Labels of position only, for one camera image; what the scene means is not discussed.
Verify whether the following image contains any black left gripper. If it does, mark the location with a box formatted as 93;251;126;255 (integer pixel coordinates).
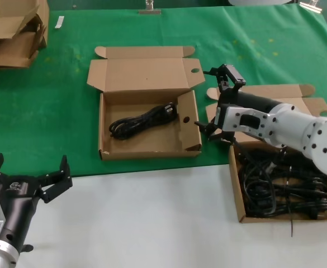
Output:
0;152;73;250

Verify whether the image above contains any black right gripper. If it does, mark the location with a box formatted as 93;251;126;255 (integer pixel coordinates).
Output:
193;63;282;145

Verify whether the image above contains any black power cable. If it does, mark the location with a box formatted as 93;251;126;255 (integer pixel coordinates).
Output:
108;102;179;139

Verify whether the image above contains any open cardboard box torn corner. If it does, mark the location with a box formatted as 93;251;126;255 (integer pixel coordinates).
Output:
86;45;206;161

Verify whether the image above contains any open cardboard box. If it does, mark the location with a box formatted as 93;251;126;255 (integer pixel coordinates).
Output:
205;84;327;224

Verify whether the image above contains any flattened cardboard box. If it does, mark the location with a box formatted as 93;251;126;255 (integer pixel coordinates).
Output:
0;0;50;40
0;26;48;69

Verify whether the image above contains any green table cloth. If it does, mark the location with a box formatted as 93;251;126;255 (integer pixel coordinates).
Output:
0;4;327;178

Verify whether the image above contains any grey round base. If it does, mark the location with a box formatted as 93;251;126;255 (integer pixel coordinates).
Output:
227;0;297;7

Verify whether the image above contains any metal table clamp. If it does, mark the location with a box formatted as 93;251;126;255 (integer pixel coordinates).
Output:
138;0;162;15

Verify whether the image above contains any silver binder clip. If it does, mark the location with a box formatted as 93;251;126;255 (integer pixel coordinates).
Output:
298;0;324;14

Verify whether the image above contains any pile of black power cables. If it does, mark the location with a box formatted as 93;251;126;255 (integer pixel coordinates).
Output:
236;141;327;220

